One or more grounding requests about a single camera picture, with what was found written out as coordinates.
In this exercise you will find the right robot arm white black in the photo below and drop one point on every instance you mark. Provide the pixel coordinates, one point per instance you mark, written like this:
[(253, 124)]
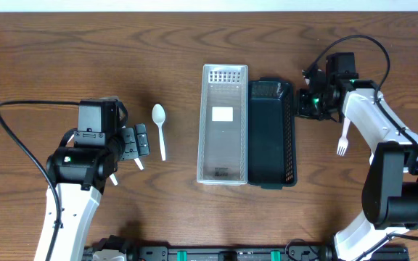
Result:
[(390, 193)]

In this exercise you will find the white label in clear basket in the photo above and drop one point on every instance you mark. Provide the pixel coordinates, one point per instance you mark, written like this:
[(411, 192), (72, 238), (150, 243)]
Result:
[(222, 114)]

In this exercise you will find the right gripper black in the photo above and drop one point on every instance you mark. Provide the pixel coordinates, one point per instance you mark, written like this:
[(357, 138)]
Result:
[(302, 109)]

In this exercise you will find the black mounting rail front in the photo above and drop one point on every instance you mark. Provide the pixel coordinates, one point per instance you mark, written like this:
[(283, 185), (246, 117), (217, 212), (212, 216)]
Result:
[(116, 248)]

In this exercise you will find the white plastic spoon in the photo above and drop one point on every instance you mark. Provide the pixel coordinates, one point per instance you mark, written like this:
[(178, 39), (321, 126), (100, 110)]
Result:
[(158, 117)]

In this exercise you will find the clear plastic basket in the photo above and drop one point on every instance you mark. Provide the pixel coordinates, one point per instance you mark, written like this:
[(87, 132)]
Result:
[(222, 146)]

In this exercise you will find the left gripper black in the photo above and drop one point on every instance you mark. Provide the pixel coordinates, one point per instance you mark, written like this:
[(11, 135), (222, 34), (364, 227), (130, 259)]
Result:
[(133, 142)]

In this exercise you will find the white utensil under left gripper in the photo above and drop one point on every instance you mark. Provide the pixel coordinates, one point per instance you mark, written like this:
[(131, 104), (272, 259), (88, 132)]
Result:
[(139, 163)]

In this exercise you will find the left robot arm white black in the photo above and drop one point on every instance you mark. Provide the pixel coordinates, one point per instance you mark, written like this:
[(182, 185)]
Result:
[(78, 170)]

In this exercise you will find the black plastic basket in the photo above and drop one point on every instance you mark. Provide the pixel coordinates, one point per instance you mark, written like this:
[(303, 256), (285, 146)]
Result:
[(271, 134)]

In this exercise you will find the white utensil under left arm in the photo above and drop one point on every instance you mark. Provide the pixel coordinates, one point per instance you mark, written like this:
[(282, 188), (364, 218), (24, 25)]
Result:
[(114, 180)]

